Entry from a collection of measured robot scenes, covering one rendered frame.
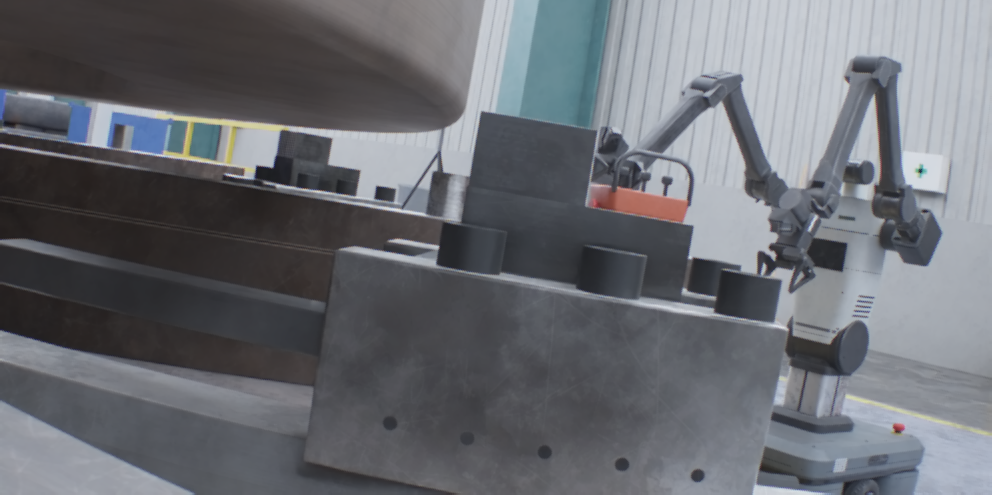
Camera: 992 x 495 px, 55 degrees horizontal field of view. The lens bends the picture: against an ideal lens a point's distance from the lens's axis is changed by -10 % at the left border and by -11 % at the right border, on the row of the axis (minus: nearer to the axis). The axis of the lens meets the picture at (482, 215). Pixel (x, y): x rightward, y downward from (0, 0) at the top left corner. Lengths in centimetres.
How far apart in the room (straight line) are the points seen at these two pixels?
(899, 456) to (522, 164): 211
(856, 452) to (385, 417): 197
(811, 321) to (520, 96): 826
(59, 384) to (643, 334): 67
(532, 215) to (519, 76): 997
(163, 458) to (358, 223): 104
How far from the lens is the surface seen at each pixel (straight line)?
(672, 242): 111
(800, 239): 241
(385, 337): 102
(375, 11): 87
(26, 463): 21
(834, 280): 293
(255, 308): 118
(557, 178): 111
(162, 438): 120
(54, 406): 125
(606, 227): 111
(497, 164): 112
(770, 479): 185
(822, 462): 270
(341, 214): 212
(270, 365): 214
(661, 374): 101
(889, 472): 305
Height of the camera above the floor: 75
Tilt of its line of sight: 1 degrees down
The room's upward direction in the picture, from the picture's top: 10 degrees clockwise
